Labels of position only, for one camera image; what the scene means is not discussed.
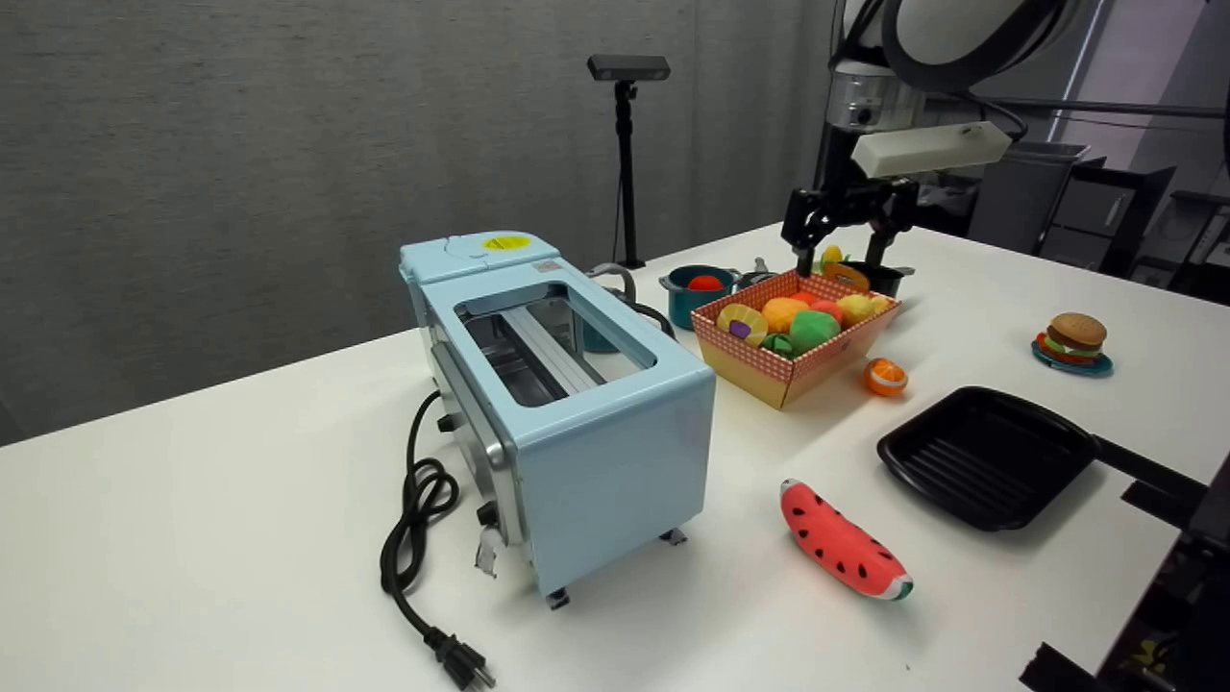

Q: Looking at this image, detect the plush burger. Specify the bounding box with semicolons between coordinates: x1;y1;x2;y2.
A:
1035;311;1109;366

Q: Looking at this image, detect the red checked cardboard box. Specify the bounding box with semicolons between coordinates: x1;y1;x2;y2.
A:
690;268;903;411

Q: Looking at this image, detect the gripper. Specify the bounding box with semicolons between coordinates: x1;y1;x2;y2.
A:
780;127;922;279

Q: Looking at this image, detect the yellow and purple plush slice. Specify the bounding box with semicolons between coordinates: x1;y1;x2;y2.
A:
716;303;771;348

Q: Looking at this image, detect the light blue toaster oven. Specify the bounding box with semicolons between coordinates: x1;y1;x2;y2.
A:
399;231;718;611

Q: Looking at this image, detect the orange plush fruit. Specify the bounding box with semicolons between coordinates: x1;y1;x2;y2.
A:
862;357;910;398

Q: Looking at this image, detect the silver oven door handle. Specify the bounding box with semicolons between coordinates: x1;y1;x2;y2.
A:
430;338;511;475

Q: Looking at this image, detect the plush watermelon slice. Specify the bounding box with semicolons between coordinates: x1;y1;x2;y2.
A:
778;477;915;603

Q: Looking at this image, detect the teal toy pot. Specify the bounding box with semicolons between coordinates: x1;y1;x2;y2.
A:
659;264;742;332

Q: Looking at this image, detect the teal toy kettle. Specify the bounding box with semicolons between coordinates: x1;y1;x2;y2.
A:
580;260;641;355

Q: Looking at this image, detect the black power cable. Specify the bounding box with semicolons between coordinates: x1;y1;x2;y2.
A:
379;389;498;692

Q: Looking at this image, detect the teal toy plate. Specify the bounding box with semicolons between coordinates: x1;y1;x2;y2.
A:
1030;340;1115;379

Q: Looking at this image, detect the camera on mount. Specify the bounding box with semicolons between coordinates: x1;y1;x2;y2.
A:
587;54;673;271

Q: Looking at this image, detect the orange plush toy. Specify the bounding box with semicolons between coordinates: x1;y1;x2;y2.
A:
760;296;811;334

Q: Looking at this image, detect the black grill pan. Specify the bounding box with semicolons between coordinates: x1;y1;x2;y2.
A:
875;385;1208;532

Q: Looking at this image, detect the row of grey cabinets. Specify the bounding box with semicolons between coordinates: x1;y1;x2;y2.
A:
969;140;1230;307

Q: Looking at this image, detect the black toy pot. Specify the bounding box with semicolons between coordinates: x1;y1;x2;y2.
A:
844;260;916;300

